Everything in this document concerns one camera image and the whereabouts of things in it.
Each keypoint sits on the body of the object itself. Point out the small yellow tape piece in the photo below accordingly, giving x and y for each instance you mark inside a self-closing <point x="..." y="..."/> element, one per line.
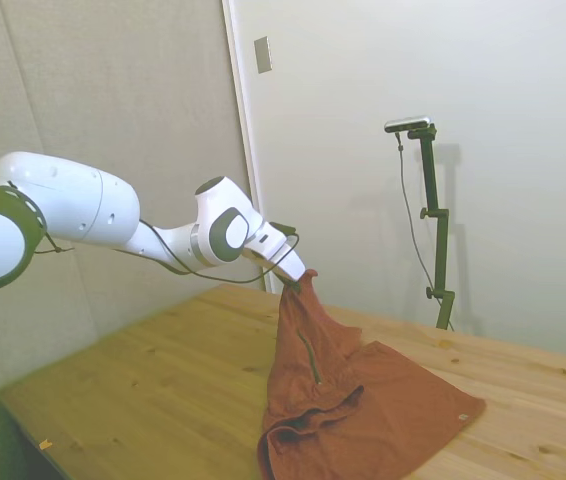
<point x="45" y="443"/>

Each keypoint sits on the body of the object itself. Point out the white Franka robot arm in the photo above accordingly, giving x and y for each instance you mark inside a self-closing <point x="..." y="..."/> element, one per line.
<point x="73" y="200"/>

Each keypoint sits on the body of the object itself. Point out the grey stereo camera bar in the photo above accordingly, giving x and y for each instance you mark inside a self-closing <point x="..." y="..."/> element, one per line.
<point x="408" y="124"/>

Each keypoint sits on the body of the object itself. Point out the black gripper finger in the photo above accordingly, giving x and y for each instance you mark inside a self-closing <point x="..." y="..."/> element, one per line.
<point x="290" y="284"/>

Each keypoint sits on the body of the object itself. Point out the black jointed camera stand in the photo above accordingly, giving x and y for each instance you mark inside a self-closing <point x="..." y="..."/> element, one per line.
<point x="442" y="250"/>

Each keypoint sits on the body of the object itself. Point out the white door frame trim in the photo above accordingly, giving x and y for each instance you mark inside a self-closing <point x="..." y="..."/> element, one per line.
<point x="243" y="125"/>

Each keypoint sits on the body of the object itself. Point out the rust red shorts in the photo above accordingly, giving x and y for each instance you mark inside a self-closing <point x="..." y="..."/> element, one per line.
<point x="363" y="400"/>

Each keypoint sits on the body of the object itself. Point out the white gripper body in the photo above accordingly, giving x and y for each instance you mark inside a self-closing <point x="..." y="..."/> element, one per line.
<point x="278" y="252"/>

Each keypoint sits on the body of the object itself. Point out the grey wall plate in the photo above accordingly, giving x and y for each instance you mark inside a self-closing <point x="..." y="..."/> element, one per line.
<point x="263" y="55"/>

